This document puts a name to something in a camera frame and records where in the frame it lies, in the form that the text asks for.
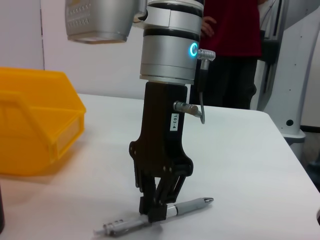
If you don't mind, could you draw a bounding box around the grey white background machine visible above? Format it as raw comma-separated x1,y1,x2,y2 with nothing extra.
254,0,320,144

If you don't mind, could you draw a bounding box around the person in red shirt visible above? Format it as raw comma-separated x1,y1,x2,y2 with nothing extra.
199,0,263,110

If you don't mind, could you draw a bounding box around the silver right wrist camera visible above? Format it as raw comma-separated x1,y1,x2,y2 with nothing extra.
65,0,148,45

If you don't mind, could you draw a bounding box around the yellow plastic storage bin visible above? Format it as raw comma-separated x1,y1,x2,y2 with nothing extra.
0,66,87,177

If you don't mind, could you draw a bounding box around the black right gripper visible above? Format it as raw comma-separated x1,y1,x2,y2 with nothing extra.
128,81,195,223

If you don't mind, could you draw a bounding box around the white grey ballpoint pen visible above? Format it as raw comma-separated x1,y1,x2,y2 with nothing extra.
93,196,215,237

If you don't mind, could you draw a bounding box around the black mesh pen holder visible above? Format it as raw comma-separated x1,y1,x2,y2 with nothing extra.
0,184,6,231

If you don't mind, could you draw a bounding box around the grey right arm cable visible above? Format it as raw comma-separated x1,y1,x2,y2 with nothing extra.
173,48,217,125

